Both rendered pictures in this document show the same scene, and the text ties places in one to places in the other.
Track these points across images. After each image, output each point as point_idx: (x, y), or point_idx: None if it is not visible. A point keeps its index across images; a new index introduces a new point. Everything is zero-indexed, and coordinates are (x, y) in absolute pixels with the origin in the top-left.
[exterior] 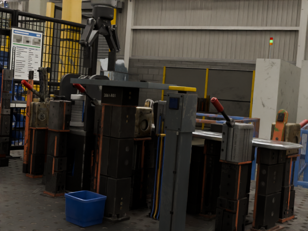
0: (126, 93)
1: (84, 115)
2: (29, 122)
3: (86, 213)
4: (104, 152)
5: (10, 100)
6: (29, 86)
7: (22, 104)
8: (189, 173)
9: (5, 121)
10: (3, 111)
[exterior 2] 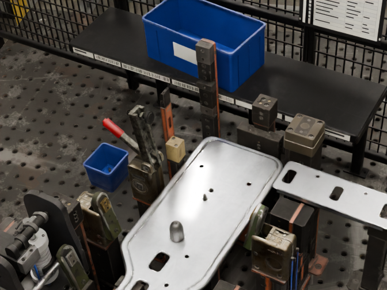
0: None
1: (42, 271)
2: (168, 167)
3: None
4: None
5: (230, 89)
6: (112, 133)
7: (248, 104)
8: None
9: (206, 124)
10: (201, 109)
